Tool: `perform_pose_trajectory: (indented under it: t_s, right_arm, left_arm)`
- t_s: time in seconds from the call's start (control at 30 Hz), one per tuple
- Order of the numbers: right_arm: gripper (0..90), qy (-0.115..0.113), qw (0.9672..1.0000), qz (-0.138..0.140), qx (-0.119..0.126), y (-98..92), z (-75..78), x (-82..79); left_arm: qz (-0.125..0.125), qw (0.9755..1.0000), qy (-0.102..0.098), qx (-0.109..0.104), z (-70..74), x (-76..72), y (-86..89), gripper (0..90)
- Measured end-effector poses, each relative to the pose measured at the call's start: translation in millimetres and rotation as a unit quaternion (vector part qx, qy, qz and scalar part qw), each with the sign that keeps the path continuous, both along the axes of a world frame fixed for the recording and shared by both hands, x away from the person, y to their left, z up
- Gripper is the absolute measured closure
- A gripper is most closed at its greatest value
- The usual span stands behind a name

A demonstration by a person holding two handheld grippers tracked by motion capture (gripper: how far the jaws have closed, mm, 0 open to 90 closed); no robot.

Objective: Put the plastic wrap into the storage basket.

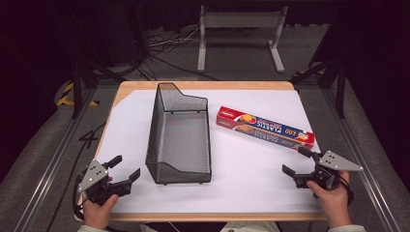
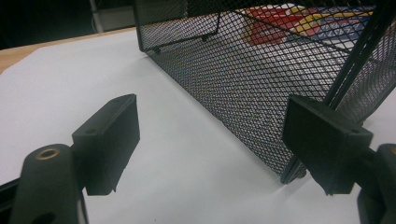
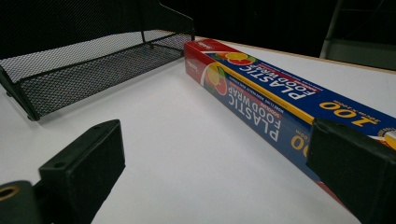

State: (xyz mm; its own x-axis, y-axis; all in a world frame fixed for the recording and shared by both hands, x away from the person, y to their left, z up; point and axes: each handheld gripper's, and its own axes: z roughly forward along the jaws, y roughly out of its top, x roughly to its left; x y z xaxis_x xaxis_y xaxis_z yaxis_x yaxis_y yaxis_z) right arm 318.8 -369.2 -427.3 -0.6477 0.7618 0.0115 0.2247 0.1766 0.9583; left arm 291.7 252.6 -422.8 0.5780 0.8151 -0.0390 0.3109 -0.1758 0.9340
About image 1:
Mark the person's light clothing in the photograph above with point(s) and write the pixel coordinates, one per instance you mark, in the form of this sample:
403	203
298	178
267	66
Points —
248	227

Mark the aluminium floor rail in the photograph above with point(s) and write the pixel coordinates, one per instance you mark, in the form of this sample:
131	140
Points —
357	141
54	161

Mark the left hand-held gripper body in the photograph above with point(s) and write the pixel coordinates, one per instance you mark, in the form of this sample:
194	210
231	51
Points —
93	175

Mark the person's left hand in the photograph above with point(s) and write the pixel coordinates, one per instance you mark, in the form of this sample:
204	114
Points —
98	214

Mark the black metal stand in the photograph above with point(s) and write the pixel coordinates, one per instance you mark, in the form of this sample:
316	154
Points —
340	90
76	87

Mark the white metal stand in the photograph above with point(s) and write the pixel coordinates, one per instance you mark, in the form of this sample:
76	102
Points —
241	20

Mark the person's right hand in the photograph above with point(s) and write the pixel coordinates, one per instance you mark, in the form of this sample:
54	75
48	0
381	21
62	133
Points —
333	203

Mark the white table mat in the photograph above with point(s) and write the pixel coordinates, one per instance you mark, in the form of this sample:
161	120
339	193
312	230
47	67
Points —
129	129

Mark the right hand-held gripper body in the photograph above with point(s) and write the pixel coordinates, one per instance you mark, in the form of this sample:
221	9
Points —
332	162

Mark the red plastic wrap box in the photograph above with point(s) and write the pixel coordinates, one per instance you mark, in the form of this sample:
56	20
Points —
264	127

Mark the yellow black hazard tape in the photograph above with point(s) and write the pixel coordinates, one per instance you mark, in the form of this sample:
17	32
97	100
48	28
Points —
66	93

